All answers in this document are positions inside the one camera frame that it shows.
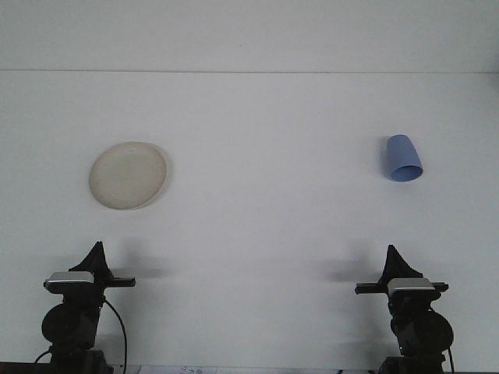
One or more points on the pale blue cup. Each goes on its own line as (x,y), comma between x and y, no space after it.
(401,156)

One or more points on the pale round plate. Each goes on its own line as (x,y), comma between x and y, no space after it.
(128,175)

